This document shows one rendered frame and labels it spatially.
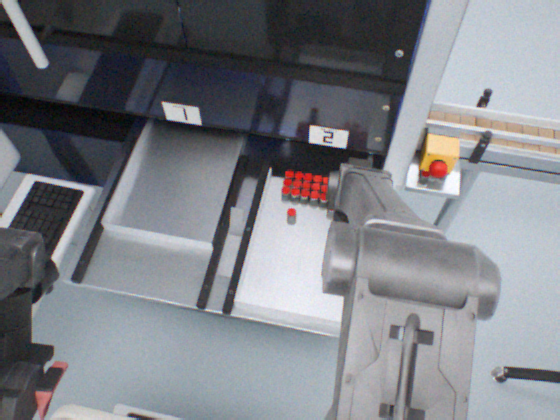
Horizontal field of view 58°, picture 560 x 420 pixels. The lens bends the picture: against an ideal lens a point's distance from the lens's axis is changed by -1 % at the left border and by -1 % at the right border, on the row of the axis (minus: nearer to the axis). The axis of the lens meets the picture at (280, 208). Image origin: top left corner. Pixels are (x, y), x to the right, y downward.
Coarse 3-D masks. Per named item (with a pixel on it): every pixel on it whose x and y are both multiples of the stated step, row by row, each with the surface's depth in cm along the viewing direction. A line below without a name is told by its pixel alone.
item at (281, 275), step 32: (256, 224) 115; (288, 224) 119; (320, 224) 119; (256, 256) 115; (288, 256) 115; (320, 256) 115; (256, 288) 111; (288, 288) 111; (320, 288) 111; (320, 320) 105
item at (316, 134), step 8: (312, 128) 113; (320, 128) 112; (328, 128) 112; (312, 136) 115; (320, 136) 114; (328, 136) 114; (336, 136) 113; (344, 136) 113; (328, 144) 116; (336, 144) 116; (344, 144) 115
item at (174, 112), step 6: (162, 102) 116; (168, 108) 117; (174, 108) 117; (180, 108) 116; (186, 108) 116; (192, 108) 115; (198, 108) 115; (168, 114) 119; (174, 114) 119; (180, 114) 118; (192, 114) 117; (198, 114) 117; (174, 120) 120; (180, 120) 120; (192, 120) 119; (198, 120) 119
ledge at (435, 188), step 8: (416, 152) 129; (416, 160) 128; (416, 168) 127; (456, 168) 127; (408, 176) 126; (416, 176) 126; (448, 176) 125; (456, 176) 125; (408, 184) 124; (416, 184) 124; (432, 184) 124; (440, 184) 124; (448, 184) 124; (456, 184) 124; (416, 192) 125; (424, 192) 125; (432, 192) 124; (440, 192) 123; (448, 192) 123; (456, 192) 123
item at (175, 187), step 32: (160, 128) 133; (192, 128) 133; (160, 160) 128; (192, 160) 128; (224, 160) 128; (128, 192) 123; (160, 192) 123; (192, 192) 123; (224, 192) 123; (128, 224) 119; (160, 224) 119; (192, 224) 119
